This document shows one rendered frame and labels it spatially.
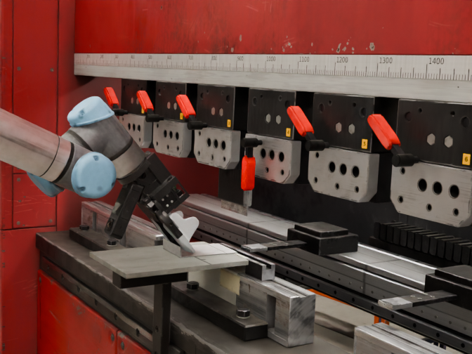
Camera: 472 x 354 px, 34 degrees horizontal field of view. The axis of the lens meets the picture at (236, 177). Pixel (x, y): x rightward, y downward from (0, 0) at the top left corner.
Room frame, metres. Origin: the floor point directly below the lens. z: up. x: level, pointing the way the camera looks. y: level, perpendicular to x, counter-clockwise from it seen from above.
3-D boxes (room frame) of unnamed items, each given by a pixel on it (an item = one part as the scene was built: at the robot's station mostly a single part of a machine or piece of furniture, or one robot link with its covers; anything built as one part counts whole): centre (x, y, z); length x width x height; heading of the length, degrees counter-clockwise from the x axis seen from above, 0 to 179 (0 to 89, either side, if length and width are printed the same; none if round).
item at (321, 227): (1.63, -0.14, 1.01); 0.26 x 0.12 x 0.05; 122
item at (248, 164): (1.39, -0.03, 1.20); 0.04 x 0.02 x 0.10; 122
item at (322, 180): (1.24, -0.20, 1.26); 0.15 x 0.09 x 0.17; 32
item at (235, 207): (1.56, 0.00, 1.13); 0.10 x 0.02 x 0.10; 32
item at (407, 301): (1.27, -0.36, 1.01); 0.26 x 0.12 x 0.05; 122
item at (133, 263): (1.48, 0.13, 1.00); 0.26 x 0.18 x 0.01; 122
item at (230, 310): (1.49, 0.03, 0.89); 0.30 x 0.05 x 0.03; 32
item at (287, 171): (1.41, -0.09, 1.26); 0.15 x 0.09 x 0.17; 32
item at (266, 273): (1.53, -0.02, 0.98); 0.20 x 0.03 x 0.03; 32
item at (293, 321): (1.51, -0.03, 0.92); 0.39 x 0.06 x 0.10; 32
